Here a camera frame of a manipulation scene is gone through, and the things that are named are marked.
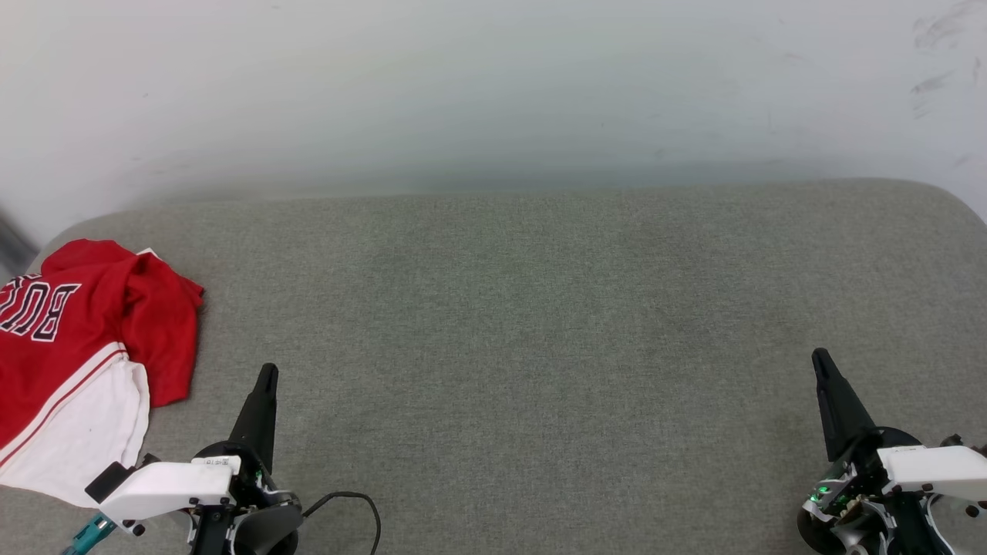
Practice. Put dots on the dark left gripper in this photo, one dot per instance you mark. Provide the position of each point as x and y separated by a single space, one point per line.
248 487

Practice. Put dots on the red and white shirt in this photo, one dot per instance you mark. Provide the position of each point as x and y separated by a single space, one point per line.
92 308

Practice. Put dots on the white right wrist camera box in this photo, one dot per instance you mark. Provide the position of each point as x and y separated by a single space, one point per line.
937 469

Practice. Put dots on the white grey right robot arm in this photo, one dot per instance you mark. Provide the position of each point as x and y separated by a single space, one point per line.
921 528

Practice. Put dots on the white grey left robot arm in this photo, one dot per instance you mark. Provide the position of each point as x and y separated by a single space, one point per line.
268 533

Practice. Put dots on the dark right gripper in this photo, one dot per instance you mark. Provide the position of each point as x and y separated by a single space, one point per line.
844 501

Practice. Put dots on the grey fabric sofa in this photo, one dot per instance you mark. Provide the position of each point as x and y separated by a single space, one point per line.
540 347

